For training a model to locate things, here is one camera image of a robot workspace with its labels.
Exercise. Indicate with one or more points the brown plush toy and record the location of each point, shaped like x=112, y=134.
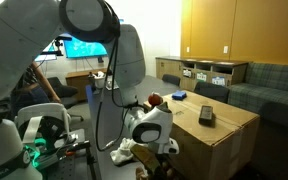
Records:
x=153, y=167

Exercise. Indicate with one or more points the blue sponge cloth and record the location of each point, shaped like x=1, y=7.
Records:
x=179, y=95

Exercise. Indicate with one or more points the dark grey eraser block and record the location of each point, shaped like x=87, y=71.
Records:
x=206, y=115

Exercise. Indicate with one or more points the green plaid sofa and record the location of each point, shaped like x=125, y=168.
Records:
x=263, y=91

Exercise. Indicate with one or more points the low wooden sideboard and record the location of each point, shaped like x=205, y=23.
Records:
x=80, y=81

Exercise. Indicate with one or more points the white crumpled cloth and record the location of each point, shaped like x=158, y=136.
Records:
x=123, y=153

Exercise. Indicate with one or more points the wooden cabinet shelf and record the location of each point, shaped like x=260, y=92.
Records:
x=192, y=71

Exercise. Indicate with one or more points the black office chair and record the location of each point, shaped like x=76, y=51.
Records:
x=213, y=91

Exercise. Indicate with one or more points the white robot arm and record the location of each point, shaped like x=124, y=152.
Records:
x=28, y=26

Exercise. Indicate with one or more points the seated person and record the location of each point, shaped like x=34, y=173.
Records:
x=32, y=88

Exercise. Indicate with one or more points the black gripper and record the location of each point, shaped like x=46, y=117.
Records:
x=170, y=147

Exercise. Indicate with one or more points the wall television screen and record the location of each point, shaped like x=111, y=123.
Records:
x=76, y=48

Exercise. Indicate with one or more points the large cardboard box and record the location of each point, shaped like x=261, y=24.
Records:
x=214, y=152

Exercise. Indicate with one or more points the red apple toy with leaves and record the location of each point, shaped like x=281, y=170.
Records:
x=155, y=99

